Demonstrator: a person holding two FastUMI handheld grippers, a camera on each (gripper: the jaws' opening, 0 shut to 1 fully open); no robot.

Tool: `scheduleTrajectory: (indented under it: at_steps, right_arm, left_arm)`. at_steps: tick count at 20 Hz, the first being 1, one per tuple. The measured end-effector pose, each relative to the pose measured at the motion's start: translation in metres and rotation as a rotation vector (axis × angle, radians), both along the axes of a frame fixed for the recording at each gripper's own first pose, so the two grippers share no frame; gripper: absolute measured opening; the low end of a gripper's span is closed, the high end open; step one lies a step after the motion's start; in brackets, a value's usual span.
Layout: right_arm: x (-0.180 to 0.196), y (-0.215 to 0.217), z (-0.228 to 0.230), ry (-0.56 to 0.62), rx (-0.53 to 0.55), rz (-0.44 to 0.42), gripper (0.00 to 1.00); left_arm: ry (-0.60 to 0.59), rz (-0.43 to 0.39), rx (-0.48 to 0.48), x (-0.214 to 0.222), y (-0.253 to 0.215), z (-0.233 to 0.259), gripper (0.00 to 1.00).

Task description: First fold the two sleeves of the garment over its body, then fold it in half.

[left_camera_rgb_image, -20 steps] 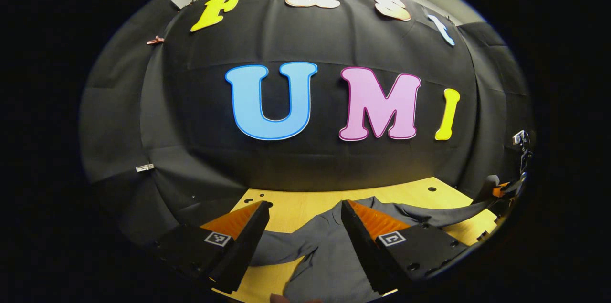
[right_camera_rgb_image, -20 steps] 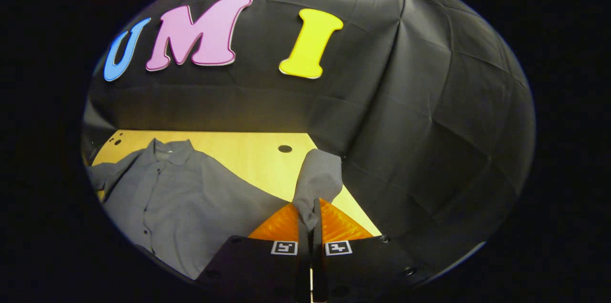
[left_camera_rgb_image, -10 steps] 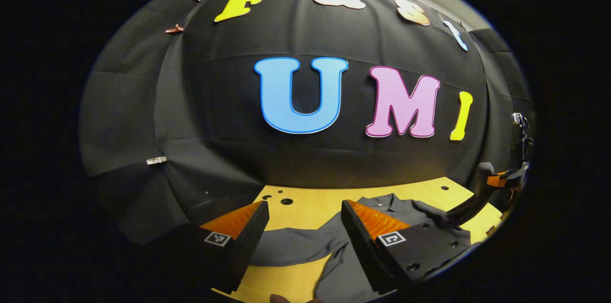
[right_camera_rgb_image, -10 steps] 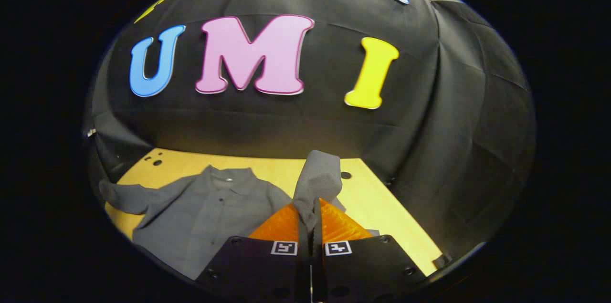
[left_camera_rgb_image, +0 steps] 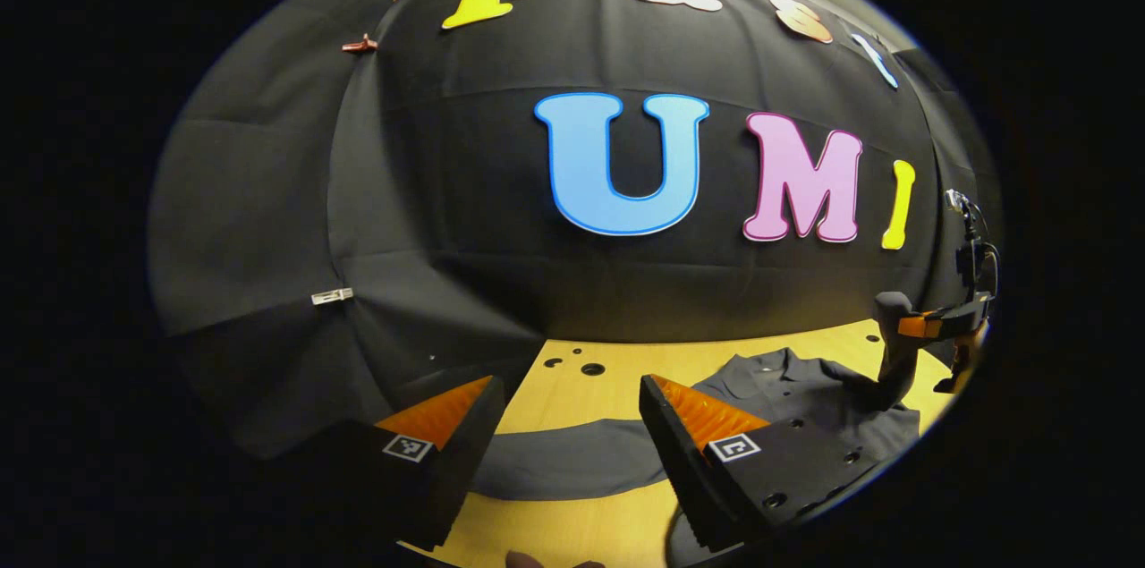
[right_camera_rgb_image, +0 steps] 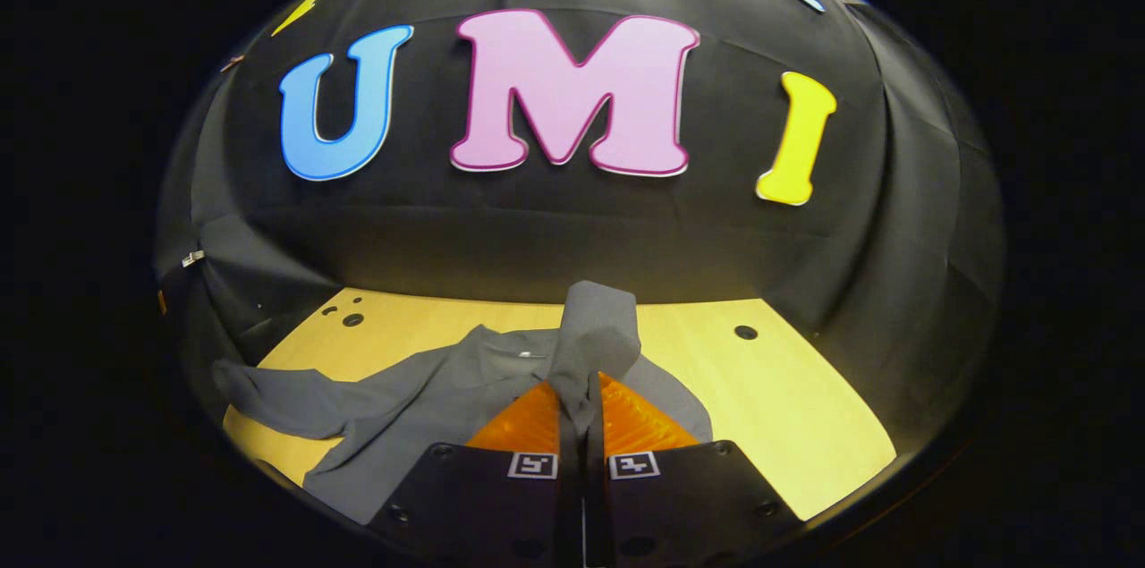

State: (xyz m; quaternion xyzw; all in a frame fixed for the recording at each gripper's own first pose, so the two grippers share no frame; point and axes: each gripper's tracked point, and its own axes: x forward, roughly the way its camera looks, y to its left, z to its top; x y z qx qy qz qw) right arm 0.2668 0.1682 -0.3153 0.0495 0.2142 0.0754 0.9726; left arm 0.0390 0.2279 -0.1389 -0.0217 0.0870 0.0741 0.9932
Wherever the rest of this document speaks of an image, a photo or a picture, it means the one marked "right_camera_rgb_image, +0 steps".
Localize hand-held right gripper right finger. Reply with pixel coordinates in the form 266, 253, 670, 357
586, 371, 803, 568

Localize black backdrop cloth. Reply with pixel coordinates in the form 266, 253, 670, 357
152, 0, 1007, 462

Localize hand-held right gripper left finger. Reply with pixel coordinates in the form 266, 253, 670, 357
367, 380, 588, 568

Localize grey polo shirt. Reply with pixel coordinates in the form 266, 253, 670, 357
213, 280, 717, 526

